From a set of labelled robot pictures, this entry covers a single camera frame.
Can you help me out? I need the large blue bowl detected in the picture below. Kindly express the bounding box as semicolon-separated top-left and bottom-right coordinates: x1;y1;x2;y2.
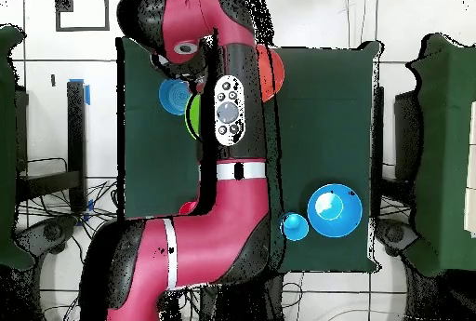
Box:
307;183;364;239

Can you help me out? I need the small blue bowl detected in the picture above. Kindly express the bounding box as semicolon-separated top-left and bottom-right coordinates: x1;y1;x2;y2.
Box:
158;77;193;116

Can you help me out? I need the green cloth side table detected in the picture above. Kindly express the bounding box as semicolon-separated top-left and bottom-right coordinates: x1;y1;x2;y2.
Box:
0;24;35;271
403;33;476;278

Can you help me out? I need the dark green tablecloth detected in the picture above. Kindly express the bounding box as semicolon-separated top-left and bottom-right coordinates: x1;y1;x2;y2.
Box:
115;36;382;274

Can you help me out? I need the red cup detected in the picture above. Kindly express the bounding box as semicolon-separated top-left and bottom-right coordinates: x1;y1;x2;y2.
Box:
178;200;199;215

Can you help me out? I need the orange bowl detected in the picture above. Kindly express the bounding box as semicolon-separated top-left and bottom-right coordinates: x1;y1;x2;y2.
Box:
256;43;285;103

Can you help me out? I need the green bowl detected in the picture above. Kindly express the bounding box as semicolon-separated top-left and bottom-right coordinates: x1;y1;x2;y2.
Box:
184;93;203;140

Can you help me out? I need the black metal frame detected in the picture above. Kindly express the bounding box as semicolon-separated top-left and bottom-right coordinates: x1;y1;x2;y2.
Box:
14;80;88;212

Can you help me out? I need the tangle of cables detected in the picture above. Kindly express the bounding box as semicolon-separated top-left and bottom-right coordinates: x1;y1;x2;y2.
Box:
18;179;120;233

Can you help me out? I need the light blue cup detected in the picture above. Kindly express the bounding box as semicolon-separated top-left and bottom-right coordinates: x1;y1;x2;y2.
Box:
279;211;311;242

